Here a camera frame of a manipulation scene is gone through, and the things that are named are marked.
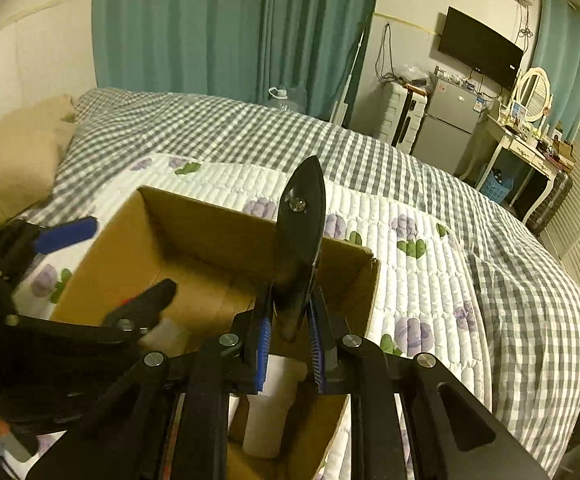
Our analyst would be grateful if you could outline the blue plastic basket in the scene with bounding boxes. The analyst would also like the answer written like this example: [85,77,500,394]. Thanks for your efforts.
[478,164,514,202]

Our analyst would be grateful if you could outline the grey refrigerator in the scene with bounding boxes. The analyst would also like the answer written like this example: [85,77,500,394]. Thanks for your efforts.
[411,71,490,176]

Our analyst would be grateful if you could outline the white upright pole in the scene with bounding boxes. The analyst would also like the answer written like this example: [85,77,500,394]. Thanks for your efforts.
[331,12,371,126]

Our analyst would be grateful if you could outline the white ribbed suitcase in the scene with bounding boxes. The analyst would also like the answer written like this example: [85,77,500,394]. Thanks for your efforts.
[373,80,427,153]

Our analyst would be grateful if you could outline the black pointed pliers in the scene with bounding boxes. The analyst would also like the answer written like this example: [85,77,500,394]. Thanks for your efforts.
[272,155,327,344]

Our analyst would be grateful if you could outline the white dressing table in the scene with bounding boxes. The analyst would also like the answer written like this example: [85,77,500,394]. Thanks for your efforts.
[458,112,565,223]

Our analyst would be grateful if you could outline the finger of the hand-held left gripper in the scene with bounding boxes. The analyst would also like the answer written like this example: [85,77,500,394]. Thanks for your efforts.
[0,216,100,283]
[4,278,179,345]

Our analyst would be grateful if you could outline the brown cardboard box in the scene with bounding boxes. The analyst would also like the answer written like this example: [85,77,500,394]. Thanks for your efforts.
[50,185,381,480]

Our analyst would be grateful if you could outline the green window curtain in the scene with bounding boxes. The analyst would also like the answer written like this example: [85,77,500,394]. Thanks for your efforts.
[530,0,580,143]

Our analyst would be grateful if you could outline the white floral quilted mat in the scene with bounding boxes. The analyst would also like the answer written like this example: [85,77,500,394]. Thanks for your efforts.
[15,152,493,480]

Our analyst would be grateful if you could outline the grey checked bed quilt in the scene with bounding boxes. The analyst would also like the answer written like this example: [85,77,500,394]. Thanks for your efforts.
[15,87,580,477]

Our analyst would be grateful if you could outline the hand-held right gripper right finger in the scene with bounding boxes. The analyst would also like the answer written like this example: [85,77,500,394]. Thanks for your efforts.
[305,296,550,480]

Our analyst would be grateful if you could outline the beige pillow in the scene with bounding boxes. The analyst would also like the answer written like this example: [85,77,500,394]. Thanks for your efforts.
[0,95,77,236]

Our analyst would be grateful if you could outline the dark ribbed suitcase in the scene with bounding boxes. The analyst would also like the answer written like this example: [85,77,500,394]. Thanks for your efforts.
[522,170,574,235]

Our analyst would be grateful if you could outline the black wall television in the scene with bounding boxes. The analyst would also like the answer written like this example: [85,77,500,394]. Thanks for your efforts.
[438,6,525,91]

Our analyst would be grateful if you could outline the oval white framed mirror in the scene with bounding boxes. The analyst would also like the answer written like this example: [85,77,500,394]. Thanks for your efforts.
[513,67,554,123]

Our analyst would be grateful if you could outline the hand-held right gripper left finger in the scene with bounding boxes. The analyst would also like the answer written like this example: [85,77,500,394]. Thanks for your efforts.
[27,296,273,480]

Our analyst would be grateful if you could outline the large clear water bottle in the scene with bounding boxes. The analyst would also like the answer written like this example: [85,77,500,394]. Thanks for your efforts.
[268,85,309,115]

